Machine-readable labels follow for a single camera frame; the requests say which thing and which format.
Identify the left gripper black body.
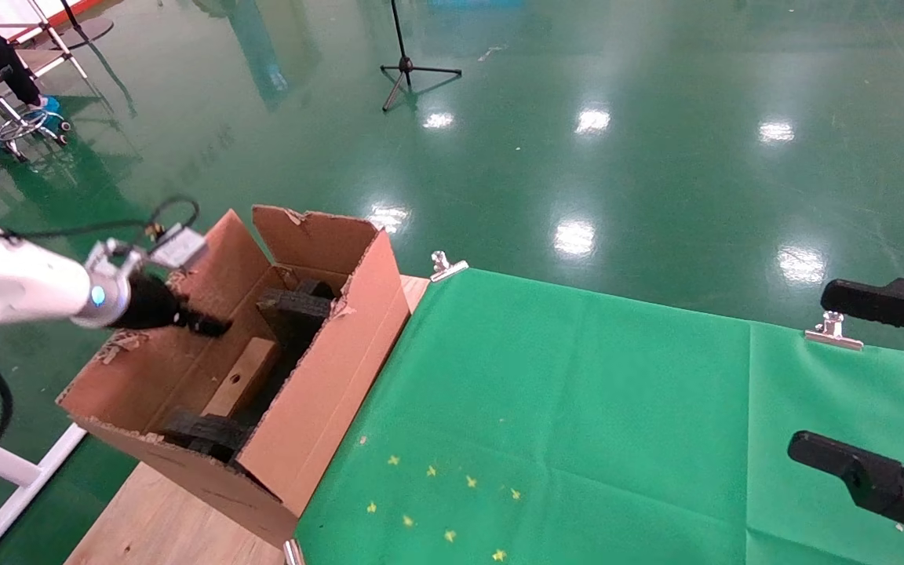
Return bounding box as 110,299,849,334
111,275,190,330

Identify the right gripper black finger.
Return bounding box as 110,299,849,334
788,432,904,562
821,279,904,354

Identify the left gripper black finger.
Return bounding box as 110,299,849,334
184,310,231,337

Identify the small taped cardboard box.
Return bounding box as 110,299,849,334
201,337,281,418

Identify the large open cardboard carton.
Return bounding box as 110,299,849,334
56,206,412,549

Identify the black foam block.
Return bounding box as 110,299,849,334
256,279,337,348
160,410,255,465

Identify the black swivel stool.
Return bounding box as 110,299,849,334
0,67,72,163

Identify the white desk with foot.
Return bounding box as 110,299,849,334
0,422,89,565

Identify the green table cloth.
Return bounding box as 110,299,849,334
295,268,904,565

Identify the black pole floor stand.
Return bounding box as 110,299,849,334
60,0,116,46

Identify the white work table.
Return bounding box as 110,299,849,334
0,0,90,81

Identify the black tripod stand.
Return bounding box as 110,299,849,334
380,0,463,112

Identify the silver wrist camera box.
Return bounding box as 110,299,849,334
87,224,210,277

